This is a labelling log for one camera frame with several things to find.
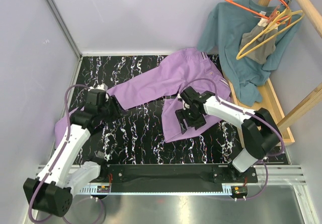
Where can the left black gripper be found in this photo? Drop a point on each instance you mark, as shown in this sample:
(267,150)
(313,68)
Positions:
(118,112)

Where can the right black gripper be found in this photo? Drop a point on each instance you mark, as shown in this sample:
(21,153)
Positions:
(182,115)

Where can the purple trousers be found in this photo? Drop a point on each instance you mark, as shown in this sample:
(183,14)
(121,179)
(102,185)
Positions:
(186,67)

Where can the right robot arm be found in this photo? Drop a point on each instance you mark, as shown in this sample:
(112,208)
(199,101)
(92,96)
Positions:
(259,130)

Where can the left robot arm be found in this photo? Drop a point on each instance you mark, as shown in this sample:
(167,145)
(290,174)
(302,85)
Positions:
(53,189)

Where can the yellow plastic hanger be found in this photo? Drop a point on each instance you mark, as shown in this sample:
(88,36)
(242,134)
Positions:
(286,20)

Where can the wooden clothes rack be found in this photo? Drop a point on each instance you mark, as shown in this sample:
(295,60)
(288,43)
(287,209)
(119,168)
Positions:
(293,92)

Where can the grey beige cloth bag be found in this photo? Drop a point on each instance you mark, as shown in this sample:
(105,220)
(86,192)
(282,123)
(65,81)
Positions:
(259,43)

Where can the teal t-shirt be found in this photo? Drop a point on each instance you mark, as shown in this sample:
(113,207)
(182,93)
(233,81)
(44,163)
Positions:
(225,26)

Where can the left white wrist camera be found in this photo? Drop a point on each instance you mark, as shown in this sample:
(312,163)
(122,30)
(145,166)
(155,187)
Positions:
(103,87)

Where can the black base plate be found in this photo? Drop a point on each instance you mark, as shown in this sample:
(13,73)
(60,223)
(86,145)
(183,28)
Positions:
(177,178)

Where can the aluminium frame rail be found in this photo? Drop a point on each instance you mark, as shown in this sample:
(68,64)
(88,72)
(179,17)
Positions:
(63,27)

